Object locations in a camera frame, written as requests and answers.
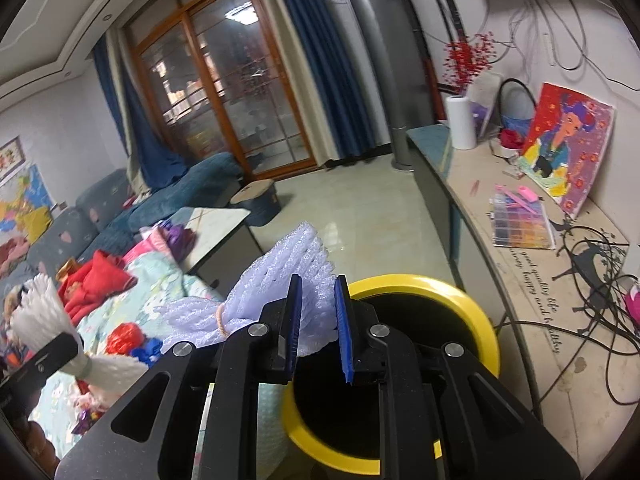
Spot blue plastic bag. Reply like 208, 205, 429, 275
129, 338, 163, 367

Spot white foam net sleeve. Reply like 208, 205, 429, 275
10, 274, 148, 394

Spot red plastic bag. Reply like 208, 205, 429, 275
104, 322, 145, 356

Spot lilac foam net sleeve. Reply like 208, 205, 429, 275
160, 221, 337, 356

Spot purple foil wrapper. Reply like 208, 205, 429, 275
72, 408, 103, 436

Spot yellow rimmed black trash bin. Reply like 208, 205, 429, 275
282, 274, 500, 479

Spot person's left hand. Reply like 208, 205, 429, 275
11, 417, 60, 479

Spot hello kitty quilt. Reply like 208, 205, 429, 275
32, 252, 288, 479

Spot red blanket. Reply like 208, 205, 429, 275
58, 250, 138, 326

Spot coffee table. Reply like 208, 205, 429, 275
169, 207, 264, 296

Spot tv cabinet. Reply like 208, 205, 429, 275
408, 126, 639, 479

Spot blue grey sofa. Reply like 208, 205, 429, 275
1, 153, 243, 292

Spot bead organiser box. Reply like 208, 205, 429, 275
489, 185, 555, 250

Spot round footstool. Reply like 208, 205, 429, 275
229, 179, 281, 226

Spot framed calligraphy picture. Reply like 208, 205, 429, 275
0, 136, 26, 181

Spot left blue curtain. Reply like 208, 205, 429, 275
92, 28, 188, 196

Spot blue curtain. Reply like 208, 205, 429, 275
92, 28, 188, 196
284, 0, 375, 159

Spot white paper roll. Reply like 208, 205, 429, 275
446, 96, 476, 151

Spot right blue curtain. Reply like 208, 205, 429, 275
284, 0, 375, 159

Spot colourful diamond painting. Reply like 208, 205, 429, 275
516, 82, 615, 219

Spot wooden glass sliding door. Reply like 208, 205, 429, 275
125, 0, 317, 180

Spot red berry branch decoration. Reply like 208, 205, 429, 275
442, 32, 496, 94

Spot silver tower air conditioner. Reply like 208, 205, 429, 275
350, 0, 435, 171

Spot china wall map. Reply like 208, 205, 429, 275
0, 165, 53, 244

